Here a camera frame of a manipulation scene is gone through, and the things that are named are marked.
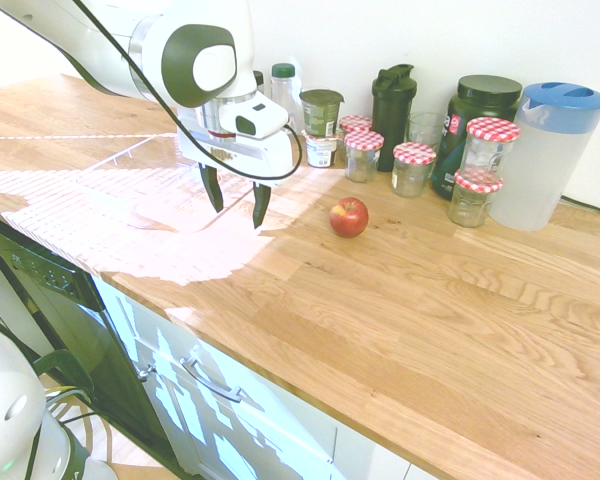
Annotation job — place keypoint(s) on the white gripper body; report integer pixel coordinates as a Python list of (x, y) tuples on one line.
[(260, 157)]

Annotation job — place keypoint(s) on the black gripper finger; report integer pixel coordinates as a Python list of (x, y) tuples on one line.
[(261, 202), (212, 187)]

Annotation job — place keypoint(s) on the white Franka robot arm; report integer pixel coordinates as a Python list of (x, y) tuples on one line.
[(105, 45)]

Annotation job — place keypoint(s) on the clear plastic container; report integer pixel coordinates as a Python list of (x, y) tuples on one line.
[(145, 175)]

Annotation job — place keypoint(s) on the red apple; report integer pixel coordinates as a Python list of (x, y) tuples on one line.
[(349, 217)]

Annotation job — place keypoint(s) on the white yoghurt cup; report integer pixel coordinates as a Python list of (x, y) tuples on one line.
[(322, 150)]

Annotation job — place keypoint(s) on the clear bottle green cap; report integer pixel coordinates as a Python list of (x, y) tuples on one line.
[(284, 95)]

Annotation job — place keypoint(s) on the clear bottle dark cap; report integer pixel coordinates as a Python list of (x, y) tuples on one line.
[(259, 82)]

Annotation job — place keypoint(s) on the green yoghurt cup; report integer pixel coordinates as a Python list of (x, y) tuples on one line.
[(321, 112)]

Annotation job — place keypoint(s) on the small checkered-lid glass jar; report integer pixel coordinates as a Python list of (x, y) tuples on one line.
[(355, 123)]

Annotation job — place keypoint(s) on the dark green shaker bottle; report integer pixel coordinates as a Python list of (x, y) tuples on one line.
[(390, 110)]

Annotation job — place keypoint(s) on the clear drinking glass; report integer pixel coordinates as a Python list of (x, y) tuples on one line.
[(425, 127)]

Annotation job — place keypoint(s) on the black dishwasher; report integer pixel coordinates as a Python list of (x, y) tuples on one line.
[(80, 320)]

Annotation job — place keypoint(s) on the metal cabinet knob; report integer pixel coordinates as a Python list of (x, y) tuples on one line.
[(146, 374)]

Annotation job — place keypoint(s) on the faceted checkered-lid glass jar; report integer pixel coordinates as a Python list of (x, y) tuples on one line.
[(472, 205)]

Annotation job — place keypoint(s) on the tall checkered-lid glass jar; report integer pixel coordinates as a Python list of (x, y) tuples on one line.
[(491, 150)]

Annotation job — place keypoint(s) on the dark green protein tub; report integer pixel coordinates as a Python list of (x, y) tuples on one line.
[(485, 100)]

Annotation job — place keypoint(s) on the white cabinet front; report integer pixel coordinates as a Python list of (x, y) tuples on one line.
[(290, 435)]

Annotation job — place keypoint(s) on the translucent pitcher blue lid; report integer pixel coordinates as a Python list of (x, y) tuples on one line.
[(545, 165)]

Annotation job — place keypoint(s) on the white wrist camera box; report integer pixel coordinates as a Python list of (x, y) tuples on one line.
[(252, 117)]

